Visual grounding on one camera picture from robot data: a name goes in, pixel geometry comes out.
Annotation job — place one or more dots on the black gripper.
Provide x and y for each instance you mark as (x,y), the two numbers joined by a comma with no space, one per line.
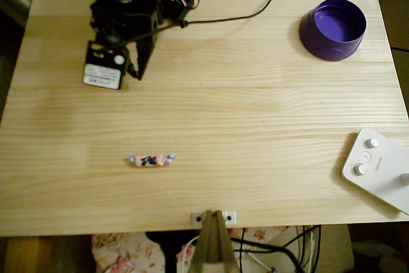
(144,50)

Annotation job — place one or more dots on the candy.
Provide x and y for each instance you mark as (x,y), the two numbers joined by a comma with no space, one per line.
(150,161)

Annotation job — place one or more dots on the purple bowl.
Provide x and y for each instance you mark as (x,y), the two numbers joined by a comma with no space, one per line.
(332,50)

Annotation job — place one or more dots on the floral fabric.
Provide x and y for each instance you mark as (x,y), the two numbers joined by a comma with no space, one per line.
(128,254)

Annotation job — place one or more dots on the white lamp base with knobs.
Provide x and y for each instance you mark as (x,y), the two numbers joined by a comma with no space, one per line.
(380,177)

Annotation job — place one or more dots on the black camera box white label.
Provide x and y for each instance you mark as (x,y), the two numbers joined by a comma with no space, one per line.
(102,71)

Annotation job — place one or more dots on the white screwed bracket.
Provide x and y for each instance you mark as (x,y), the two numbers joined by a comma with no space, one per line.
(230,218)

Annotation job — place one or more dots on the olive camera stand pole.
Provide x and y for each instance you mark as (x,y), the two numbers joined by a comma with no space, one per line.
(213,247)

